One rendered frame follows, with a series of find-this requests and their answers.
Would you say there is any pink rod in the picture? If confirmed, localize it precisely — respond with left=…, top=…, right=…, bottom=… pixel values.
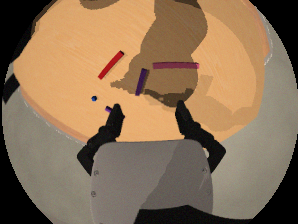
left=153, top=62, right=200, bottom=69

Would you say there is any dark red rod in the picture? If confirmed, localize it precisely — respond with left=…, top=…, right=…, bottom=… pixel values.
left=98, top=51, right=125, bottom=79

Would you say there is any purple rod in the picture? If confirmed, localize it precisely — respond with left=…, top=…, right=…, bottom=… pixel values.
left=135, top=68, right=147, bottom=96
left=105, top=106, right=112, bottom=113

